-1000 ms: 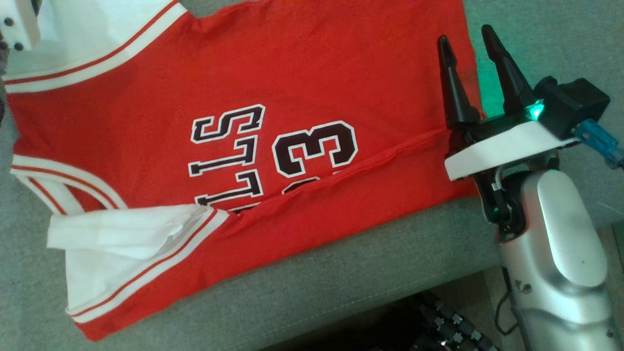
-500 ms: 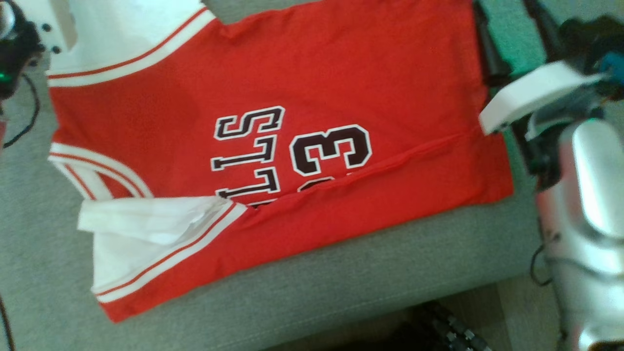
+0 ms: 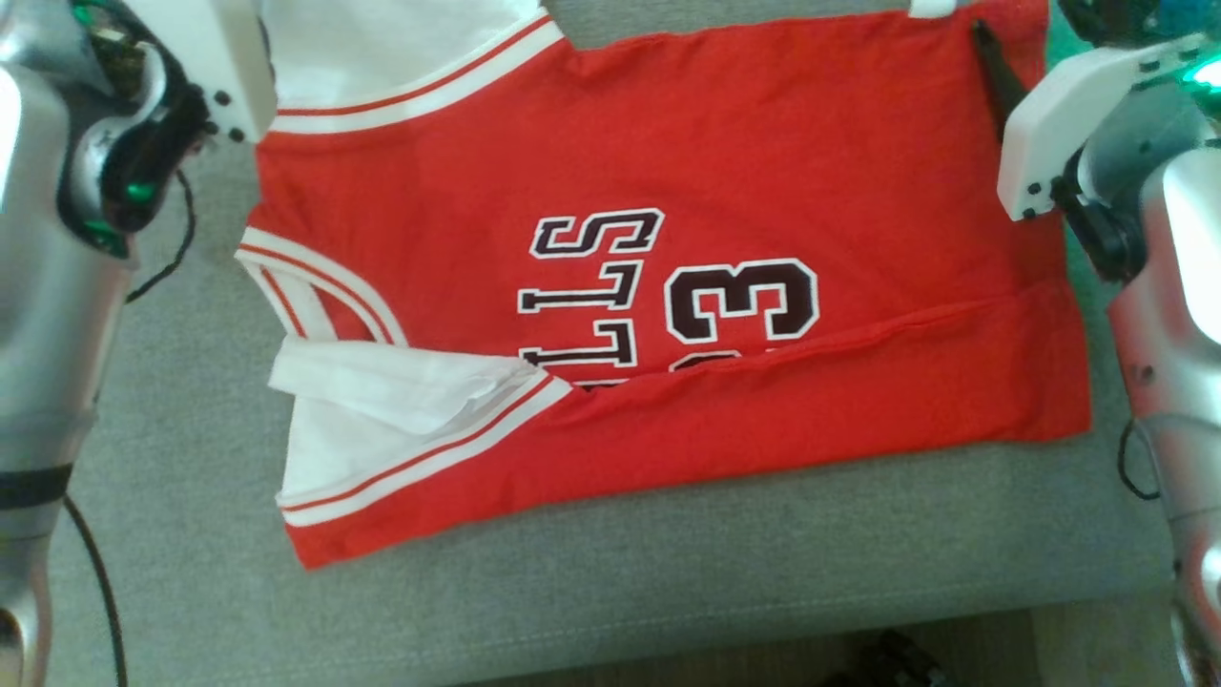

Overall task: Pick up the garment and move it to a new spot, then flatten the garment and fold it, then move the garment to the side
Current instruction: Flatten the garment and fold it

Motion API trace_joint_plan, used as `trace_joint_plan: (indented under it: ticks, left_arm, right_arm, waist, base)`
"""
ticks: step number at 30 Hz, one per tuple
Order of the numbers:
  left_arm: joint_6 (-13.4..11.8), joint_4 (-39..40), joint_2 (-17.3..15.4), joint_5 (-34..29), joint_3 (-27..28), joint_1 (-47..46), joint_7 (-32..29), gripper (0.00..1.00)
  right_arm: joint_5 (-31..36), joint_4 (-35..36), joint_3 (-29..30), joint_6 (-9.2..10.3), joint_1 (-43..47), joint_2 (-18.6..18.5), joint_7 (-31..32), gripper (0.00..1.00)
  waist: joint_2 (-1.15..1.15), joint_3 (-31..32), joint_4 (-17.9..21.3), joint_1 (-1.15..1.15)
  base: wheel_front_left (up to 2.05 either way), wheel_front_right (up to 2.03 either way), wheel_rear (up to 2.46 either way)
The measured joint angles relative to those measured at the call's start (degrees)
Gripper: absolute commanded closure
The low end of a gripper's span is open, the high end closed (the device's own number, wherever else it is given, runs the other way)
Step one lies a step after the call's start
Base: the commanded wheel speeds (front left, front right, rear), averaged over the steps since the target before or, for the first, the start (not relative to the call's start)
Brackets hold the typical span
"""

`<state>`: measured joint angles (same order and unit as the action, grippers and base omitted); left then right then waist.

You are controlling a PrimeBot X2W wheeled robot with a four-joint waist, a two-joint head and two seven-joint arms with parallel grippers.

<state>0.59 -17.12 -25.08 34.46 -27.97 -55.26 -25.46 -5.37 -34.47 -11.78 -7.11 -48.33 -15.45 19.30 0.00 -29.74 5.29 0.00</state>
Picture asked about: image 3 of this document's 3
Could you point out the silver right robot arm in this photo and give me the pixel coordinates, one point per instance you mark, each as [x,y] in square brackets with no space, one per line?
[1173,363]

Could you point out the red white basketball jersey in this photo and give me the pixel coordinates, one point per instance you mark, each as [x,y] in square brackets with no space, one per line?
[763,172]

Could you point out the dark robot base part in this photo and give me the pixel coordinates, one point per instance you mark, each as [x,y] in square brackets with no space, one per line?
[892,663]

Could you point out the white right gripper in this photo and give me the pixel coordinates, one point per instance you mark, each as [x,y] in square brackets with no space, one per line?
[1049,124]

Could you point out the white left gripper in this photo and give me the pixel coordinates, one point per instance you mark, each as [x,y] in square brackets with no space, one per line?
[219,57]

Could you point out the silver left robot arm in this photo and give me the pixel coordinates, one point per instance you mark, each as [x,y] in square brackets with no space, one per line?
[48,334]

